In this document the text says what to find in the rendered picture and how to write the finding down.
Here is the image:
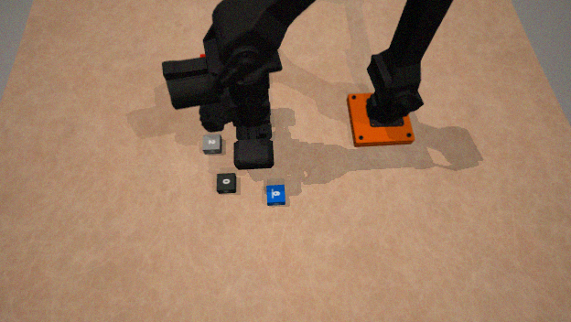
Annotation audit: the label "blue block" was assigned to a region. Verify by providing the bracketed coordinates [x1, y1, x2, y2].
[266, 185, 286, 206]

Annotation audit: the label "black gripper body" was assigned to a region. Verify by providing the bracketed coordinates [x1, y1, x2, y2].
[231, 92, 274, 170]

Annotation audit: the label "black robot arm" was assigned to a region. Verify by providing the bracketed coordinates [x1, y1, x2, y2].
[162, 0, 454, 133]

